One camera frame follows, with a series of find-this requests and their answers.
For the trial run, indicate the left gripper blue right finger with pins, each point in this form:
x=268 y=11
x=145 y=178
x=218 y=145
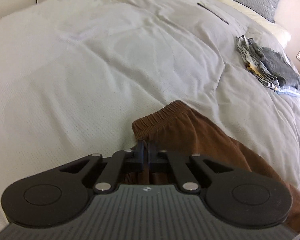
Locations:
x=173 y=168

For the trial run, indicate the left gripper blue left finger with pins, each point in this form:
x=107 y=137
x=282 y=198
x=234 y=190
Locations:
x=123 y=167

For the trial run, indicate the brown knit pants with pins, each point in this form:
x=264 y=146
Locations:
x=178 y=127

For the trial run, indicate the stack of folded clothes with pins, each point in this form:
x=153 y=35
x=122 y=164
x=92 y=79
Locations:
x=269 y=67

